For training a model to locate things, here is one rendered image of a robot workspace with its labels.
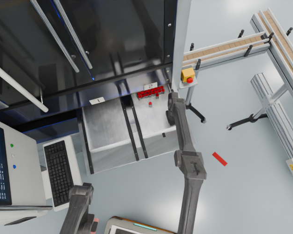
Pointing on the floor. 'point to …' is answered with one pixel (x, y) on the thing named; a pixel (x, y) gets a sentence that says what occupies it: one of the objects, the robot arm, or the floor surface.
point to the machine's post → (179, 40)
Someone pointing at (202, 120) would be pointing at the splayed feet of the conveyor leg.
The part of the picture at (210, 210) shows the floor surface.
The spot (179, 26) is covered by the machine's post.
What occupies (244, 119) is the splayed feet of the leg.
